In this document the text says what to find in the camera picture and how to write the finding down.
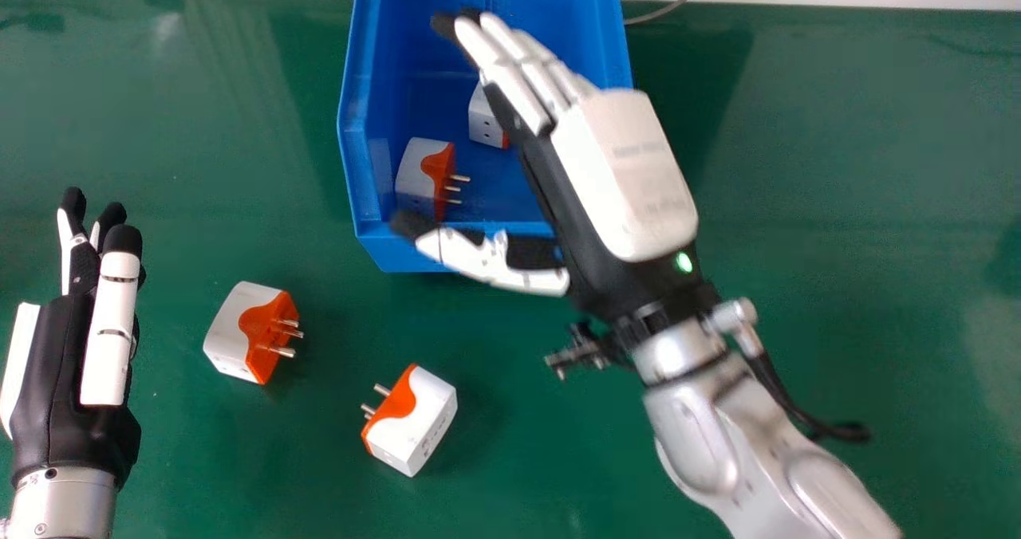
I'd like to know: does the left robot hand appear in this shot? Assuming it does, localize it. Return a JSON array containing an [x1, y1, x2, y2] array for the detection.
[[0, 187, 148, 489]]

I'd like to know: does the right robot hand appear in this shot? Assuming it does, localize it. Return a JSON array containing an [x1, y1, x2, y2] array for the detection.
[[389, 10, 723, 326]]

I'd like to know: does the white-and-orange plug adapter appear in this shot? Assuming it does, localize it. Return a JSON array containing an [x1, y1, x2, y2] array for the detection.
[[467, 81, 511, 151], [360, 364, 459, 478], [394, 137, 471, 222], [203, 281, 305, 386]]

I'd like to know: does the blue plastic bin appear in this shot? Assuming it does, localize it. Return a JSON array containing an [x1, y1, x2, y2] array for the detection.
[[337, 0, 635, 274]]

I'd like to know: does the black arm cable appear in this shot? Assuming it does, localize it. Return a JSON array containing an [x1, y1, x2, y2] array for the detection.
[[746, 340, 872, 444]]

